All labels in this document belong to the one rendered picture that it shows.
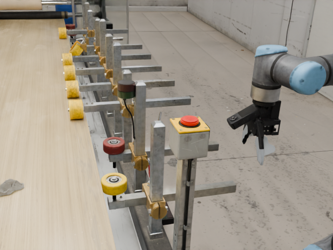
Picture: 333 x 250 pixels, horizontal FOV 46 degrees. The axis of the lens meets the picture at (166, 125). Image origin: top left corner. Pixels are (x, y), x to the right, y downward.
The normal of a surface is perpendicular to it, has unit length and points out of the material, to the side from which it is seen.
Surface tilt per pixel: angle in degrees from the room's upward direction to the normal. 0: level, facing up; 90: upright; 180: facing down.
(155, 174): 90
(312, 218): 0
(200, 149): 90
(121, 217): 0
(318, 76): 90
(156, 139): 90
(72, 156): 0
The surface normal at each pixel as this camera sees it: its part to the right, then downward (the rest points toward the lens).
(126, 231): 0.04, -0.91
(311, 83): 0.41, 0.40
